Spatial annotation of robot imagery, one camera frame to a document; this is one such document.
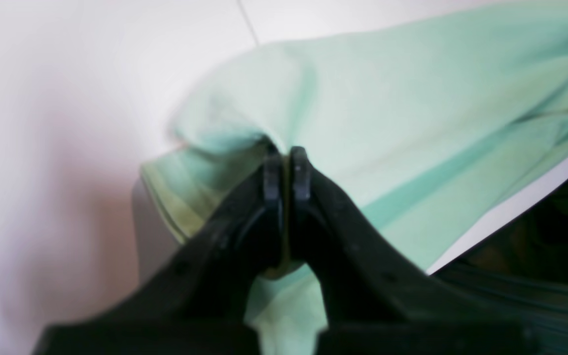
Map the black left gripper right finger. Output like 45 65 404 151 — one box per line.
289 146 536 355

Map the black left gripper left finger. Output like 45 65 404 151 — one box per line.
34 150 284 355

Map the light green polo shirt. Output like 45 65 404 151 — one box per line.
139 0 568 355

